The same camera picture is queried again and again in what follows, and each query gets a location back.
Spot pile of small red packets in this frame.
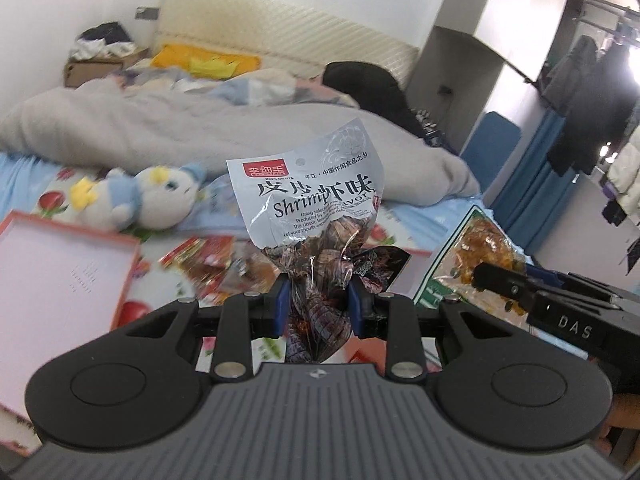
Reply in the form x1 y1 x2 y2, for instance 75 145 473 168
159 235 283 307

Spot cream quilted headboard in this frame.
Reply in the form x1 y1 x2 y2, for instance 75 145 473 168
152 0 421 88

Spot metal clothes rack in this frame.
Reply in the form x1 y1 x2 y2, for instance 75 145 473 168
580 0 640 51

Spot green-edged clear snack packet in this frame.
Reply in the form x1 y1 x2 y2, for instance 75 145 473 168
414 205 531 321

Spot white puffy jacket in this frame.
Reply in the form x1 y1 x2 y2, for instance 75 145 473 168
607 130 640 208

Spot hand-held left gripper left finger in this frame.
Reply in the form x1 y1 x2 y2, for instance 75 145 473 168
117 280 291 383

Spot grey duvet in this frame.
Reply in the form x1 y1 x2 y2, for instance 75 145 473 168
0 80 481 206

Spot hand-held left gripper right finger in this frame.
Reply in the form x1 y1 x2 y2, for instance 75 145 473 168
347 277 506 383

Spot blue chair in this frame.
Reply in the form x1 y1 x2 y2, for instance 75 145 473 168
460 112 523 181

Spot person's right hand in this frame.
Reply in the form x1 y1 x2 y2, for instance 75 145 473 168
600 392 640 443

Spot pile of clothes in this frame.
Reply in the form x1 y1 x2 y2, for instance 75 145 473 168
70 21 137 61

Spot shallow pink box lid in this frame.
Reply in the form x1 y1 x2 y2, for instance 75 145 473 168
0 210 143 416

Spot black clothing on bed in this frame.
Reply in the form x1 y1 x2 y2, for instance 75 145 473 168
322 61 426 138

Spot dark hanging clothes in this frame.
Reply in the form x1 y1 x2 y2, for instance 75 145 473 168
542 35 640 176

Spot silver snack packet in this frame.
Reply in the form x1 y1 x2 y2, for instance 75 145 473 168
226 117 411 363

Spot deep orange cardboard box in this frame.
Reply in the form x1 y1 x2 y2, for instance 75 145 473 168
350 247 441 376

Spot light blue plastic bag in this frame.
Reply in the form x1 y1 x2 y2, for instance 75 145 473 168
197 174 251 231

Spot blue curtain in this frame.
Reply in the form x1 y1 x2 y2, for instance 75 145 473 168
490 110 566 256

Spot brown cardboard box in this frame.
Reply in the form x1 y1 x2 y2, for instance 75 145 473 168
64 47 151 88

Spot pastel patterned quilt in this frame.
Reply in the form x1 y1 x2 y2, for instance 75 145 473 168
112 67 361 108

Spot white and blue plush toy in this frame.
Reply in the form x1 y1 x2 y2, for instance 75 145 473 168
70 162 208 231

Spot checkered cloth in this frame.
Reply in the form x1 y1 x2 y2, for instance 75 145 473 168
415 109 458 151

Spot yellow pillow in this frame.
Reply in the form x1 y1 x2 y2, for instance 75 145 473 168
151 44 262 80

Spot grey wardrobe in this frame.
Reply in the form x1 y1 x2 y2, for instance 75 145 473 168
405 0 573 161

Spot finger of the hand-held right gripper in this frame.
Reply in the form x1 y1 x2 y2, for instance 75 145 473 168
472 261 538 311
525 265 622 307

